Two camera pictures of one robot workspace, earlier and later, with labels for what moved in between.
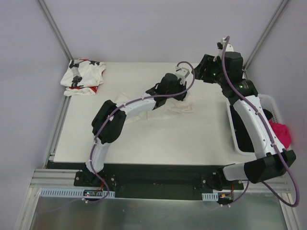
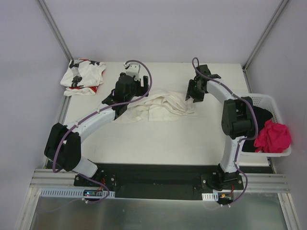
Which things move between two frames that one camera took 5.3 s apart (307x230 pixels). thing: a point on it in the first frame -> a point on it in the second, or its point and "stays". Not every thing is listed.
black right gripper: x=202 y=69 -> x=194 y=88
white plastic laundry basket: x=267 y=103 stays
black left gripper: x=181 y=89 -> x=140 y=85
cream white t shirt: x=170 y=108 stays
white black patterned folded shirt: x=83 y=73 stays
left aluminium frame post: x=55 y=28 stays
